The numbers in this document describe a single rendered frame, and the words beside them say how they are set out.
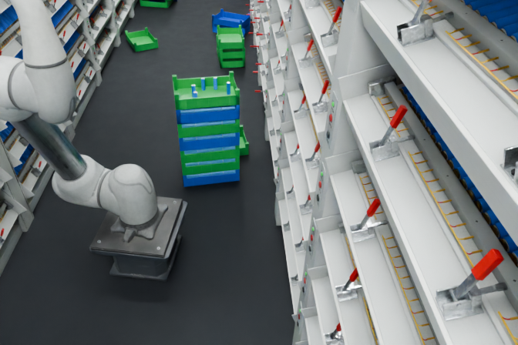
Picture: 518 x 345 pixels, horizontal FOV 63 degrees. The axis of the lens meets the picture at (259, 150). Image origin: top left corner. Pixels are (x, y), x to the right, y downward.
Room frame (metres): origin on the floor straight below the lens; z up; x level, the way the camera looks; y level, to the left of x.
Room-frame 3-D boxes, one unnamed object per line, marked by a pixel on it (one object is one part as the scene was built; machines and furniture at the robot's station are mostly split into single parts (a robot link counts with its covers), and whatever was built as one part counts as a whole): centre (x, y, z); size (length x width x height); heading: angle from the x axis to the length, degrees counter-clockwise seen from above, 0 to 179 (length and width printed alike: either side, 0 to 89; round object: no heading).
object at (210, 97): (1.79, 0.27, 0.52); 0.30 x 0.20 x 0.08; 103
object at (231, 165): (1.79, 0.27, 0.12); 0.30 x 0.20 x 0.08; 103
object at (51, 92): (0.97, 0.56, 0.95); 0.14 x 0.13 x 0.18; 79
